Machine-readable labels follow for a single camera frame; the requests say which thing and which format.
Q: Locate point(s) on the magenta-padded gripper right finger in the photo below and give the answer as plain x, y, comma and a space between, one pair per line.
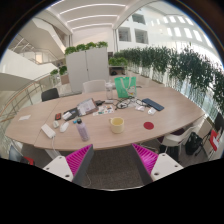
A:
156, 165

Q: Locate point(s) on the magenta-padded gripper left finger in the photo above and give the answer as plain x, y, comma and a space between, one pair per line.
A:
66, 165

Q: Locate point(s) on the white chair with dark seat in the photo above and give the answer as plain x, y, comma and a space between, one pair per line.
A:
180, 136

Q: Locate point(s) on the white computer mouse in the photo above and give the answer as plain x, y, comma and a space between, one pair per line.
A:
64, 126

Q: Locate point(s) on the white power adapter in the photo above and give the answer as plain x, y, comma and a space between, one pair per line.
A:
48, 130

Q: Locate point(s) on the purple drink bottle black cap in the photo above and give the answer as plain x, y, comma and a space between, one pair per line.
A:
82, 129

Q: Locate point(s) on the flat round red coaster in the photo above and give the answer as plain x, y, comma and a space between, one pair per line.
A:
148, 125

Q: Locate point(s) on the black backpack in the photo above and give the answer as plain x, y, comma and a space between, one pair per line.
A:
193, 143

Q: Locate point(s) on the white earbud case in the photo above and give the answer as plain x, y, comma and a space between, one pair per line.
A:
151, 111

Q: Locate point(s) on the pale yellow mug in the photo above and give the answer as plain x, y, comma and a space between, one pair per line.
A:
117, 125

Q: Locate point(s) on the dark blue tablet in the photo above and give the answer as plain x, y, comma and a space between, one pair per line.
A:
153, 104

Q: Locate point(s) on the open notebook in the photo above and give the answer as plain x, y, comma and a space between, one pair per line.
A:
87, 106

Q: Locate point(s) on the white paper sheet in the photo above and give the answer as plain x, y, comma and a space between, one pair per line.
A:
24, 117

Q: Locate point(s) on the red chair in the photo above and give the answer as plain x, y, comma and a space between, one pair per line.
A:
215, 138

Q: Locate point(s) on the black chair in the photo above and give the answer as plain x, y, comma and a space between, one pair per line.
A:
50, 94

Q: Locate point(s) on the green tote bag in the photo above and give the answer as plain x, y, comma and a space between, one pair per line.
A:
125, 86

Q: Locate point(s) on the clear plastic bottle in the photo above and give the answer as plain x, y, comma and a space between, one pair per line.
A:
109, 90

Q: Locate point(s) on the row of green planters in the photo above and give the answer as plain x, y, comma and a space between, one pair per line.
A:
176, 68

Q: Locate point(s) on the white cabinet with plants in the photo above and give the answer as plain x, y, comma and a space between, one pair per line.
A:
87, 65

